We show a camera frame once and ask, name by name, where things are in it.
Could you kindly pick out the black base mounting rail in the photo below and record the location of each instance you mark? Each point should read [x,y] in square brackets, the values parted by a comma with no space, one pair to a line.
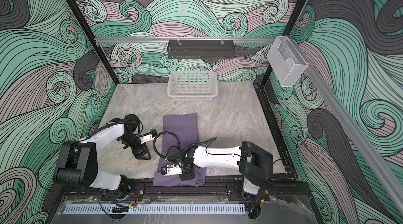
[225,187]

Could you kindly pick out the purple long pants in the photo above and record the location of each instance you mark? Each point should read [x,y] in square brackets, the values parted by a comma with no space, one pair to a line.
[185,127]

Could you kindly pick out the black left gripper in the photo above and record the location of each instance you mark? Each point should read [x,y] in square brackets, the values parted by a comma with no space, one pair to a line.
[137,152]

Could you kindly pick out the aluminium right rail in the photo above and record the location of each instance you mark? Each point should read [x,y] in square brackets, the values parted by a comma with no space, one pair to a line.
[391,183]

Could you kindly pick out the aluminium back rail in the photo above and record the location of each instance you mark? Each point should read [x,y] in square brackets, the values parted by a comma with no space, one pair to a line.
[145,39]

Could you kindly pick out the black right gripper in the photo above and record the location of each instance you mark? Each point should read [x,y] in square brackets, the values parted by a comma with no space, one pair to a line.
[188,176]

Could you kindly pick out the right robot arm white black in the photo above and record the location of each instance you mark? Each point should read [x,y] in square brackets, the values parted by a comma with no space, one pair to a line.
[253,162]

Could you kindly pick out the white perforated plastic basket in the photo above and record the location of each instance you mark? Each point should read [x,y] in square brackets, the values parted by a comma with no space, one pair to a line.
[193,86]

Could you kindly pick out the aluminium rail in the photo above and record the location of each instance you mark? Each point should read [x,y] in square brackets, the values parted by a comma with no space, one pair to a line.
[145,39]
[391,183]

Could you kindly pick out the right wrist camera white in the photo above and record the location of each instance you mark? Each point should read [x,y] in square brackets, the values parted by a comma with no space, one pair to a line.
[171,170]

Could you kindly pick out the clear acrylic wall holder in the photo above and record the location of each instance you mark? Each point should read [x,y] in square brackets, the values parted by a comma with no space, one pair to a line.
[287,61]

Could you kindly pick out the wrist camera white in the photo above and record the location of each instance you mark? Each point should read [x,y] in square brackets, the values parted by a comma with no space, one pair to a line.
[148,136]
[171,170]

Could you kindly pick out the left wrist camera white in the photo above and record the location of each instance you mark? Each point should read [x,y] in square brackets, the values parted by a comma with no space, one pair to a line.
[148,136]

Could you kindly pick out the black wall-mounted tray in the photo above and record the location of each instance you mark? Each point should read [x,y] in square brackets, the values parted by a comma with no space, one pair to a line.
[201,49]

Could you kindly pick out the white slotted cable duct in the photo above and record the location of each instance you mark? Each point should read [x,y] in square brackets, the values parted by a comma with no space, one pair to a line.
[168,209]

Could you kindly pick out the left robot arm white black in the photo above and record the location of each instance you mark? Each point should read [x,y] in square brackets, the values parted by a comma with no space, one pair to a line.
[77,164]

